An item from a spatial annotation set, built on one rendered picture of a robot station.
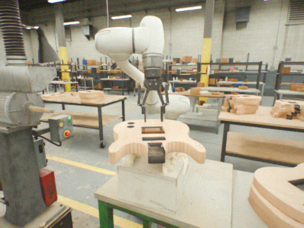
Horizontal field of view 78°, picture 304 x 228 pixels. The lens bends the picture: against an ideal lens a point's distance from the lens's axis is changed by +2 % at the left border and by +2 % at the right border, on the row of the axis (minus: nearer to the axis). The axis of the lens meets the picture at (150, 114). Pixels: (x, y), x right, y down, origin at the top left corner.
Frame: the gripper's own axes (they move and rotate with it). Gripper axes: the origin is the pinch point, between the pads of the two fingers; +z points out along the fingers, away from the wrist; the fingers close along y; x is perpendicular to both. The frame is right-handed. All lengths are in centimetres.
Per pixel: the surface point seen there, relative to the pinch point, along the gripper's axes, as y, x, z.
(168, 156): -4.7, 11.7, 15.3
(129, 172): 11.2, 4.9, 24.0
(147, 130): 3.1, 3.9, 6.3
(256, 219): -42, 12, 44
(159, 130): -2.8, 0.4, 6.8
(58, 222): 80, -73, 100
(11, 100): 88, -42, -7
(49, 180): 88, -81, 65
